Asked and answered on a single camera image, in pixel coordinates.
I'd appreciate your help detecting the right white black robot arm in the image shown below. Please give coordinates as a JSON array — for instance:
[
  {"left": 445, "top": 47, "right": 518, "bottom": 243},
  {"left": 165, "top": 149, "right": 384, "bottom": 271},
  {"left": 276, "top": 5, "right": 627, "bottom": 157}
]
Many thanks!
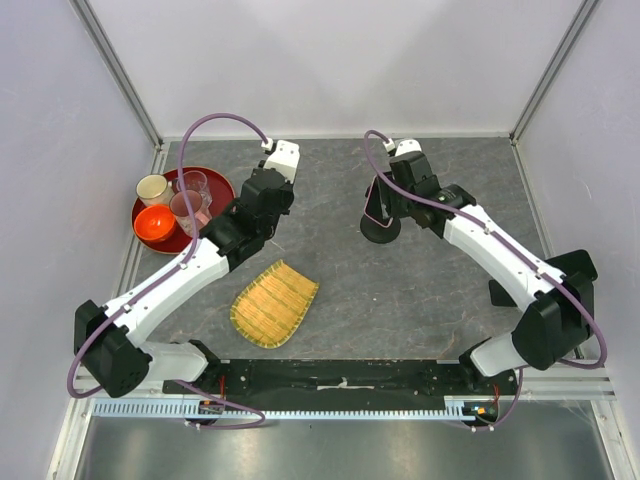
[{"left": 361, "top": 148, "right": 597, "bottom": 394}]

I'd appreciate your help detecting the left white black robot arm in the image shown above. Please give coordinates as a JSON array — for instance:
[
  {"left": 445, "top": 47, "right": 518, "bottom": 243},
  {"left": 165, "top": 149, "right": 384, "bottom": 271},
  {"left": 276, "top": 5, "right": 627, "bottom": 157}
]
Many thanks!
[{"left": 74, "top": 160, "right": 297, "bottom": 398}]

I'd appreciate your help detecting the black round-base clamp phone stand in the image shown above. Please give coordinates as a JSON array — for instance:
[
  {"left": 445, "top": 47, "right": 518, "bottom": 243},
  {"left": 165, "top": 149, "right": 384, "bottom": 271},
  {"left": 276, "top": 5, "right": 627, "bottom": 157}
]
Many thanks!
[{"left": 360, "top": 215, "right": 401, "bottom": 244}]

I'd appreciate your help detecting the red round lacquer tray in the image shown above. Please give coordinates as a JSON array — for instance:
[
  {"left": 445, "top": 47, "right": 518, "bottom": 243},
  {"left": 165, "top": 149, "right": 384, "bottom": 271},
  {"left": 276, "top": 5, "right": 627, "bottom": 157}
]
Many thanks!
[{"left": 138, "top": 166, "right": 235, "bottom": 255}]

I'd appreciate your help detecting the slotted cable duct rail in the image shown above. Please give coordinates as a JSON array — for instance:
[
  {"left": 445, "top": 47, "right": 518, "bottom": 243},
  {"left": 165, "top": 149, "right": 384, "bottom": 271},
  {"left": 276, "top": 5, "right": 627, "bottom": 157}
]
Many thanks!
[{"left": 91, "top": 396, "right": 478, "bottom": 422}]

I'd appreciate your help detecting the clear drinking glass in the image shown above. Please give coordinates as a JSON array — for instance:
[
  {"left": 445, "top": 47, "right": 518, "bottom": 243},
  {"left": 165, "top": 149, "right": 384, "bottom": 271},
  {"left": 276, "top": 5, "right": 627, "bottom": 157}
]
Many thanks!
[{"left": 169, "top": 170, "right": 212, "bottom": 215}]

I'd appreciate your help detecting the beige cup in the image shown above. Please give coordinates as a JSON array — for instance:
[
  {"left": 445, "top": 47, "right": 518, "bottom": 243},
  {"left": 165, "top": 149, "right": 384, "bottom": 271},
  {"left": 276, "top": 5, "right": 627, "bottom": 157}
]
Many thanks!
[{"left": 136, "top": 174, "right": 174, "bottom": 207}]

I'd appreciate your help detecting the pink case smartphone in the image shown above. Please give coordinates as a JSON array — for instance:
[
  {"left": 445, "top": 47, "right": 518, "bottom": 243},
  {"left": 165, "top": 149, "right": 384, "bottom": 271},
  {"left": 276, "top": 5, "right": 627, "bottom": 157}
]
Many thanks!
[{"left": 364, "top": 179, "right": 393, "bottom": 229}]

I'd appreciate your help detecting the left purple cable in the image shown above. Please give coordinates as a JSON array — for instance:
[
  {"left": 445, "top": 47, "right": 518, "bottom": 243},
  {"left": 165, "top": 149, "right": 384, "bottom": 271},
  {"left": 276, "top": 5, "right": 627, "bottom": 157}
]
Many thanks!
[{"left": 66, "top": 112, "right": 269, "bottom": 431}]

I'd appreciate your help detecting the black smartphone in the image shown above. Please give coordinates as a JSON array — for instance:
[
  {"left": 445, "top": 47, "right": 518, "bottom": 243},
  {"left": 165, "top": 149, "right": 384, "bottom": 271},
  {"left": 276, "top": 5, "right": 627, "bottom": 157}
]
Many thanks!
[{"left": 546, "top": 249, "right": 598, "bottom": 281}]

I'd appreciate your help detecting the pink ghost pattern mug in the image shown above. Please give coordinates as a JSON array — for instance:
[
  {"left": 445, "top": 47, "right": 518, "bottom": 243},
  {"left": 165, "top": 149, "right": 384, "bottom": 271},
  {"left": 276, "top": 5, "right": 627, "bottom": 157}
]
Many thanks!
[{"left": 169, "top": 190, "right": 212, "bottom": 238}]

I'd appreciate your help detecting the woven bamboo tray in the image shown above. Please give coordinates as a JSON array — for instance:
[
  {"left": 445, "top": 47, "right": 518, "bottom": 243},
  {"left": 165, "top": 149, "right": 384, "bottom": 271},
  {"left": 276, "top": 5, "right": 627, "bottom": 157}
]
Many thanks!
[{"left": 230, "top": 260, "right": 319, "bottom": 349}]

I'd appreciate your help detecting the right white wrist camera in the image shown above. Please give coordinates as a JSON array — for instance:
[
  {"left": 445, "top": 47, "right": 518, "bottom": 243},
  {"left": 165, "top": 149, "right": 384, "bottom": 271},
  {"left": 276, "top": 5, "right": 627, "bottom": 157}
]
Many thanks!
[{"left": 383, "top": 138, "right": 422, "bottom": 158}]

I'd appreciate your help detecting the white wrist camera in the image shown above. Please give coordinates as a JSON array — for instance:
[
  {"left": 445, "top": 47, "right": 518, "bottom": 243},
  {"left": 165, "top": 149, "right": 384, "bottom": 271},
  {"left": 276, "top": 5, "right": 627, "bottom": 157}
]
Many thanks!
[
  {"left": 261, "top": 138, "right": 300, "bottom": 184},
  {"left": 383, "top": 138, "right": 422, "bottom": 158}
]

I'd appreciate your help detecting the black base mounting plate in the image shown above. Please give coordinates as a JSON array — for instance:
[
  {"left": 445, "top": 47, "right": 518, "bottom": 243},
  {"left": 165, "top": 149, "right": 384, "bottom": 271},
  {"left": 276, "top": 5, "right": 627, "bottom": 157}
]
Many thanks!
[{"left": 194, "top": 359, "right": 517, "bottom": 411}]

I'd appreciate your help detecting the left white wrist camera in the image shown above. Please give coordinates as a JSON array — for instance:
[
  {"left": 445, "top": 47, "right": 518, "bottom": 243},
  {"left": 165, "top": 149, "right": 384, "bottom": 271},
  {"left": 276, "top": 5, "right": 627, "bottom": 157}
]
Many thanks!
[{"left": 261, "top": 138, "right": 300, "bottom": 184}]

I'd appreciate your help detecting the orange bowl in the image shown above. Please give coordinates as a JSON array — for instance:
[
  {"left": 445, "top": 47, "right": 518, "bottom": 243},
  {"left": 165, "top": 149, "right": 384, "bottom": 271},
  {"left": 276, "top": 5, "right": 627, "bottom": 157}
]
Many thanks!
[{"left": 133, "top": 204, "right": 177, "bottom": 243}]

